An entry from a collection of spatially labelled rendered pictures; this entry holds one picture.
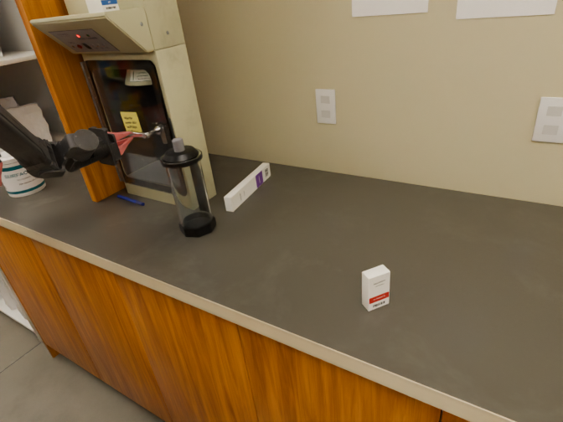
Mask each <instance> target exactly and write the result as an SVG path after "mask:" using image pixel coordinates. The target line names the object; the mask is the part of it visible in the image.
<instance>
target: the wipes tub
mask: <svg viewBox="0 0 563 422"><path fill-rule="evenodd" d="M0 154H1V157H0V159H1V160H2V162H3V170H2V182H3V185H4V187H5V188H6V190H7V192H8V195H9V196H10V197H13V198H21V197H25V196H28V195H31V194H34V193H37V192H39V191H41V190H42V189H43V188H44V187H45V186H46V183H45V181H44V179H43V178H35V177H33V176H32V175H30V174H29V173H27V170H26V169H25V168H24V167H22V166H21V165H20V164H19V163H18V161H17V160H16V159H15V158H14V157H12V156H11V155H9V154H8V153H6V152H1V153H0Z"/></svg>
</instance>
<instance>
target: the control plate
mask: <svg viewBox="0 0 563 422"><path fill-rule="evenodd" d="M49 33H51V34H52V35H53V36H55V37H56V38H57V39H59V40H60V41H61V42H63V43H64V44H66V45H67V46H69V47H70V48H72V49H73V50H74V51H75V52H101V51H120V50H118V49H117V48H116V47H114V46H113V45H112V44H110V43H109V42H108V41H106V40H105V39H104V38H102V37H101V36H100V35H99V34H98V33H97V32H96V31H94V30H93V29H92V28H89V29H77V30H66V31H54V32H49ZM76 34H77V35H79V36H80V38H79V37H77V36H76ZM86 34H89V35H90V37H88V36H86ZM83 43H85V44H87V45H88V46H90V47H91V44H93V45H94V46H93V47H91V48H92V49H88V48H86V47H85V46H84V45H83ZM77 44H78V45H80V46H82V47H83V48H82V49H80V48H78V47H77ZM96 44H99V45H100V46H99V47H97V45H96ZM102 44H104V45H105V46H104V47H103V46H102ZM71 45H73V46H75V48H73V47H72V46H71Z"/></svg>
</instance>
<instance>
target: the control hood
mask: <svg viewBox="0 0 563 422"><path fill-rule="evenodd" d="M30 23H31V24H32V25H33V26H34V27H35V28H37V29H38V30H39V31H41V32H42V33H44V34H46V35H47V36H49V37H50V38H51V39H53V40H54V41H55V42H57V43H58V44H60V45H61V46H63V47H64V48H66V49H68V50H69V51H70V52H71V53H72V54H114V53H148V52H152V51H153V50H154V47H153V44H152V38H151V34H150V31H149V27H148V24H147V17H146V14H145V10H144V8H128V9H121V10H116V11H109V12H103V13H81V14H73V15H65V16H58V17H52V18H40V19H33V20H30ZM89 28H92V29H93V30H94V31H96V32H97V33H98V34H99V35H100V36H101V37H102V38H104V39H105V40H106V41H108V42H109V43H110V44H112V45H113V46H114V47H116V48H117V49H118V50H120V51H101V52H75V51H74V50H73V49H72V48H70V47H69V46H67V45H66V44H64V43H63V42H61V41H60V40H59V39H57V38H56V37H55V36H53V35H52V34H51V33H49V32H54V31H66V30H77V29H89Z"/></svg>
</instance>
